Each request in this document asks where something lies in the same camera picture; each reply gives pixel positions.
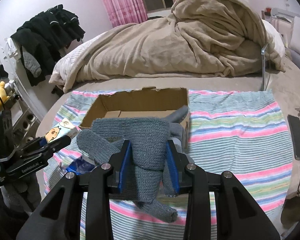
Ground capybara print tissue pack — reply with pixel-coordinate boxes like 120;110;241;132
45;118;81;143

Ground grey knitted gloves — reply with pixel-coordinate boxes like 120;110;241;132
76;106;189;223

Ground grey shelf unit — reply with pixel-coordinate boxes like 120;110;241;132
5;80;40;146

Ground black clothes pile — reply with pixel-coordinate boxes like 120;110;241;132
11;4;85;87

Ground brown cardboard box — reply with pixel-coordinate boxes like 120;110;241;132
76;88;190;157

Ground metal bed rail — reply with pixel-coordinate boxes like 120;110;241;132
261;43;269;91

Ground beige fleece blanket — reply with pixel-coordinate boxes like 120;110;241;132
63;0;284;92

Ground white pillow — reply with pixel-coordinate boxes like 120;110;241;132
262;20;286;58

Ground black smartphone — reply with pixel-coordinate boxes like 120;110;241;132
287;115;300;160

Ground blue tissue pack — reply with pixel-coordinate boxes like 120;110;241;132
66;157;95;175

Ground white quilt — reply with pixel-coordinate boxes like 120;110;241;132
49;31;106;90

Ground pink curtain left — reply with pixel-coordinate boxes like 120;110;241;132
102;0;147;27

